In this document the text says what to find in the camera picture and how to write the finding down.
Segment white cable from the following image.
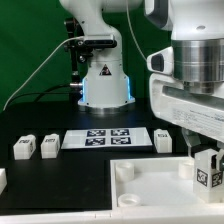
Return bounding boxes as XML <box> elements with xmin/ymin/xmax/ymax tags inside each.
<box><xmin>2</xmin><ymin>37</ymin><xmax>84</xmax><ymax>113</ymax></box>

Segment white block left edge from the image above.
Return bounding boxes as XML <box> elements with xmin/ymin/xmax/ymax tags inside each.
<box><xmin>0</xmin><ymin>169</ymin><xmax>7</xmax><ymax>195</ymax></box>

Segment white square tabletop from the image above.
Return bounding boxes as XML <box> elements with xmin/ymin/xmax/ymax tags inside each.
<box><xmin>110</xmin><ymin>157</ymin><xmax>224</xmax><ymax>215</ymax></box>

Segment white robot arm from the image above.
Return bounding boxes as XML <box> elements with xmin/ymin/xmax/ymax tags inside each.
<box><xmin>59</xmin><ymin>0</ymin><xmax>224</xmax><ymax>144</ymax></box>

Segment white tag sheet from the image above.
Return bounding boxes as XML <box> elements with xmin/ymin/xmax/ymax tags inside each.
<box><xmin>62</xmin><ymin>127</ymin><xmax>152</xmax><ymax>149</ymax></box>

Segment black cables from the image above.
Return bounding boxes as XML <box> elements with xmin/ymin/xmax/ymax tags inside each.
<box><xmin>6</xmin><ymin>83</ymin><xmax>73</xmax><ymax>108</ymax></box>

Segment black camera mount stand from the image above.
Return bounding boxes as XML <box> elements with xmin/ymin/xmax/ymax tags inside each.
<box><xmin>64</xmin><ymin>18</ymin><xmax>92</xmax><ymax>105</ymax></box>

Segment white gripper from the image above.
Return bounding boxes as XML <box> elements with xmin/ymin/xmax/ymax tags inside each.
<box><xmin>149</xmin><ymin>73</ymin><xmax>224</xmax><ymax>171</ymax></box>

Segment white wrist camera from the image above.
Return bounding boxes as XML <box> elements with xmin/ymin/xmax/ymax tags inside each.
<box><xmin>147</xmin><ymin>47</ymin><xmax>174</xmax><ymax>75</ymax></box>

